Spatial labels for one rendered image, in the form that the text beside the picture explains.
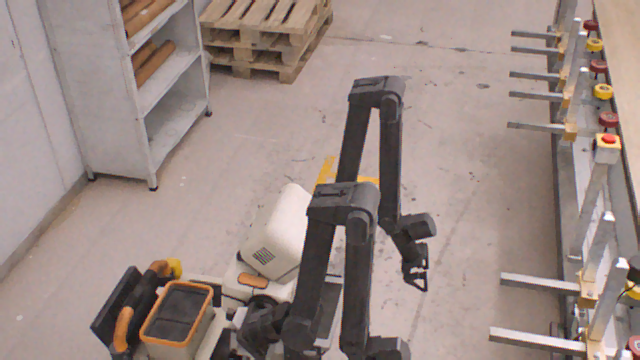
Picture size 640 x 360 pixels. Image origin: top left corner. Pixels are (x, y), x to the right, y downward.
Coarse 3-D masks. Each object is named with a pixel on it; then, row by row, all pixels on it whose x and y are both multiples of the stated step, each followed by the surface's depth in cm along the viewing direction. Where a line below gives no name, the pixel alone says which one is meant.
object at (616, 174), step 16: (592, 16) 386; (592, 32) 379; (608, 80) 316; (608, 128) 301; (624, 160) 264; (608, 176) 288; (624, 176) 260; (624, 192) 256; (624, 208) 253; (624, 224) 249; (624, 240) 246; (624, 256) 243
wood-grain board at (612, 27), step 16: (592, 0) 384; (608, 0) 379; (624, 0) 379; (608, 16) 361; (624, 16) 361; (608, 32) 344; (624, 32) 344; (608, 48) 329; (624, 48) 329; (608, 64) 316; (624, 64) 315; (624, 80) 302; (624, 96) 291; (624, 112) 280; (624, 128) 270; (624, 144) 260
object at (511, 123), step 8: (512, 120) 289; (520, 120) 289; (520, 128) 288; (528, 128) 287; (536, 128) 286; (544, 128) 285; (552, 128) 284; (560, 128) 283; (584, 128) 283; (584, 136) 283; (592, 136) 282
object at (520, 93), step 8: (512, 88) 308; (512, 96) 307; (520, 96) 306; (528, 96) 305; (536, 96) 304; (544, 96) 303; (552, 96) 302; (560, 96) 302; (584, 96) 301; (584, 104) 301; (592, 104) 300; (600, 104) 299
